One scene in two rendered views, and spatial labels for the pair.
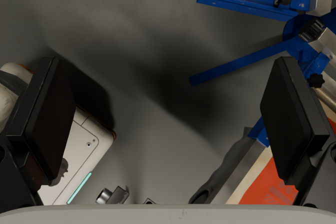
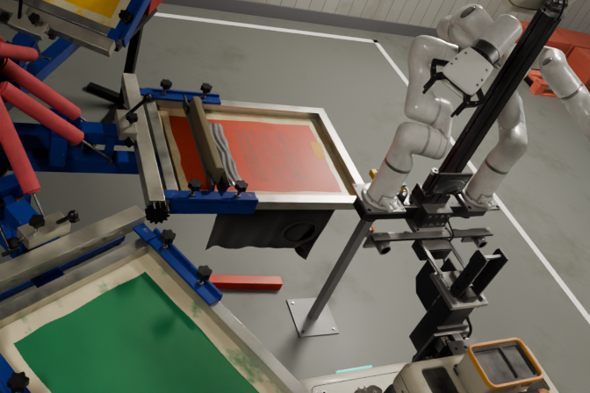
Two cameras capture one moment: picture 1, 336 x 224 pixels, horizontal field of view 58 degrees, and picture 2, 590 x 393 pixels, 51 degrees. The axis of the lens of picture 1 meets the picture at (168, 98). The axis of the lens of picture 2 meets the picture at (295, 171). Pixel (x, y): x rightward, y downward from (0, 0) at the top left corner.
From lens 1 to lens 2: 156 cm
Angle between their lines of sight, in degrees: 53
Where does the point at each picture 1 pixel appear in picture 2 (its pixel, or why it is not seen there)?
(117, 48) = not seen: outside the picture
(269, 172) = (256, 186)
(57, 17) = not seen: outside the picture
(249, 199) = (283, 188)
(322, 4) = (137, 212)
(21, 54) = not seen: outside the picture
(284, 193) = (256, 171)
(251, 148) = (263, 201)
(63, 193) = (371, 373)
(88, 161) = (333, 380)
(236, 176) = (287, 198)
